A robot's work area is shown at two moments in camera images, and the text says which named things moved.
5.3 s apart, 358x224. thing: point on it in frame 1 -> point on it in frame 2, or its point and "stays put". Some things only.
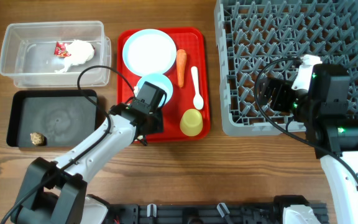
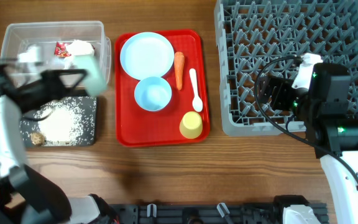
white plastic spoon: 197,101 stays put
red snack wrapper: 60,50 stays put
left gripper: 158,126 -> 50,77
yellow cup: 191,122 stays put
